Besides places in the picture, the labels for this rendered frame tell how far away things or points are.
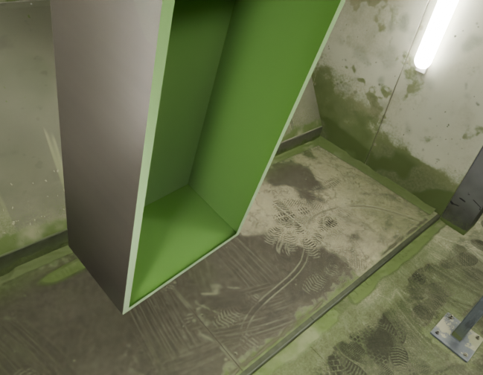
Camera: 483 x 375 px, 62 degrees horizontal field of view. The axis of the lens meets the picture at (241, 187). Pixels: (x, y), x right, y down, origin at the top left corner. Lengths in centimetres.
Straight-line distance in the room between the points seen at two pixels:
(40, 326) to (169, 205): 78
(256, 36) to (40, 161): 131
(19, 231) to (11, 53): 84
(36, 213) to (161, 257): 80
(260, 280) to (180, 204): 65
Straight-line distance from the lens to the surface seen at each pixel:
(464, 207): 299
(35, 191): 222
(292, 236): 245
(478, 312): 227
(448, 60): 277
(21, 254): 226
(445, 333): 242
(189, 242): 172
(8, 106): 222
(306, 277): 226
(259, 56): 136
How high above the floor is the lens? 174
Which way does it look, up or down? 39 degrees down
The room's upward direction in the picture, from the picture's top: 9 degrees clockwise
